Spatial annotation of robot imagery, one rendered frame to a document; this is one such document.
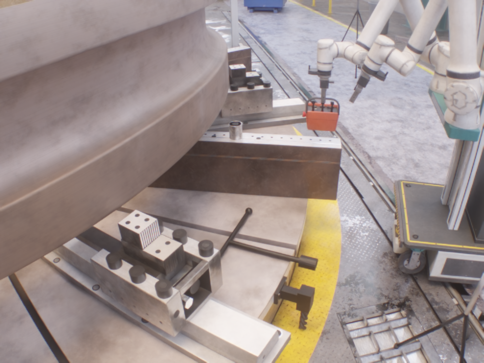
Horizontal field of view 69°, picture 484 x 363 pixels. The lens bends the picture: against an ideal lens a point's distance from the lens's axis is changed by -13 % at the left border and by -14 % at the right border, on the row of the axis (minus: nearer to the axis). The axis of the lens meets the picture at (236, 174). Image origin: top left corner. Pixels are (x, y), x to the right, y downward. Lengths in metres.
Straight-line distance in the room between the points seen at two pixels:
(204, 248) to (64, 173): 0.62
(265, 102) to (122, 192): 1.98
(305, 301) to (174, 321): 0.70
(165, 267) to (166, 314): 0.19
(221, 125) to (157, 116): 1.71
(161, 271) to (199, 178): 1.15
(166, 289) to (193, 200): 1.21
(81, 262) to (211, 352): 0.84
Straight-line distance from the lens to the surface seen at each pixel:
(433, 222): 2.57
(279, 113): 3.56
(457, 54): 1.79
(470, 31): 1.78
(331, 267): 2.58
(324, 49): 2.15
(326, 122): 2.34
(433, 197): 2.81
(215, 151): 2.50
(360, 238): 2.82
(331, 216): 2.97
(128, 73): 1.78
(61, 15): 1.37
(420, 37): 1.98
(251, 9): 11.79
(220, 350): 1.68
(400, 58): 1.89
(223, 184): 2.61
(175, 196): 2.66
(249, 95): 3.33
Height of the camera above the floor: 1.80
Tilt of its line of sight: 32 degrees down
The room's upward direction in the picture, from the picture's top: 3 degrees counter-clockwise
